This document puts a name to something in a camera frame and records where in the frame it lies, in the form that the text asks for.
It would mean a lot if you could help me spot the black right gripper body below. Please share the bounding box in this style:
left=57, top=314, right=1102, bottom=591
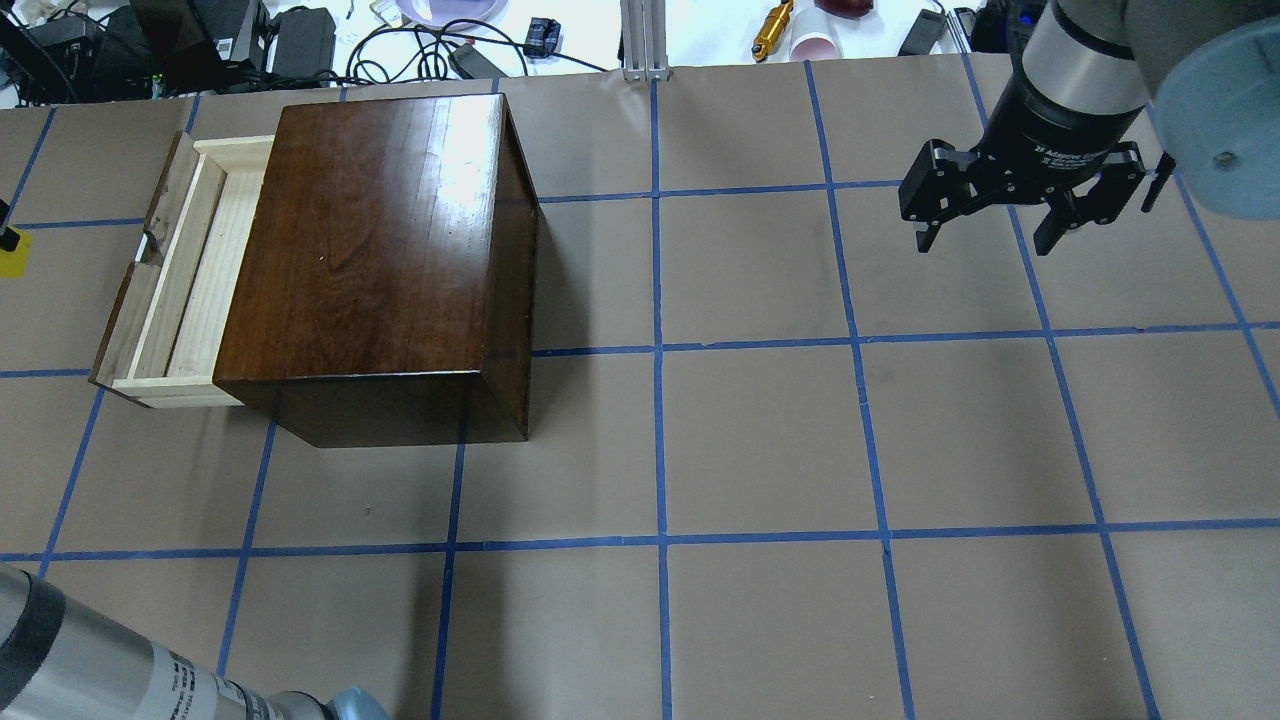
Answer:
left=899, top=70, right=1146, bottom=223

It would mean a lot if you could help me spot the yellow block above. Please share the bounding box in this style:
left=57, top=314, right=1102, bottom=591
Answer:
left=0, top=233, right=32, bottom=279

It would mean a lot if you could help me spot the light wooden drawer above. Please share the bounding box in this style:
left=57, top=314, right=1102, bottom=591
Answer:
left=90, top=132, right=274, bottom=409

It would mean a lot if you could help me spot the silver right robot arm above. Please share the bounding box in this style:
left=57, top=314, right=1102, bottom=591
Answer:
left=899, top=1, right=1279, bottom=256

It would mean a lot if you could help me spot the dark wooden drawer cabinet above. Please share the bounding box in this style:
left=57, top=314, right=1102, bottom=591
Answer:
left=212, top=94, right=543, bottom=448

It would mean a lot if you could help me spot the black power adapter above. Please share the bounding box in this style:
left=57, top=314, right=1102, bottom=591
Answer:
left=899, top=9, right=948, bottom=56

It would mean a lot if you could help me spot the pink white mug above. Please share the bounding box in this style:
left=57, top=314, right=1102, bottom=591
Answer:
left=787, top=29, right=844, bottom=61

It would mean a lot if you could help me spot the red mango fruit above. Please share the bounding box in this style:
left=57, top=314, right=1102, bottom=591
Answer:
left=814, top=0, right=876, bottom=20

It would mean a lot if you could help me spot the gold metal tool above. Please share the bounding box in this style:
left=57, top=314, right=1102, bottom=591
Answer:
left=750, top=0, right=795, bottom=63

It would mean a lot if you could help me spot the black laptop charger brick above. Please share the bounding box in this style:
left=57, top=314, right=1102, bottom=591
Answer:
left=270, top=6, right=337, bottom=88

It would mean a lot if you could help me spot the small blue black device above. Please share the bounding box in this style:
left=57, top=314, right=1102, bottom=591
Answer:
left=522, top=17, right=562, bottom=59

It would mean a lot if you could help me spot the purple plate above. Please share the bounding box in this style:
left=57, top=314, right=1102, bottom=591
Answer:
left=396, top=0, right=507, bottom=29

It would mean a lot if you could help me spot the aluminium frame post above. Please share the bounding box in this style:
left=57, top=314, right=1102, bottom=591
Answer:
left=620, top=0, right=671, bottom=83

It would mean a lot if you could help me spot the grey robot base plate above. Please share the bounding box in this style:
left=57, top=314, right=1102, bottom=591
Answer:
left=1, top=562, right=390, bottom=719

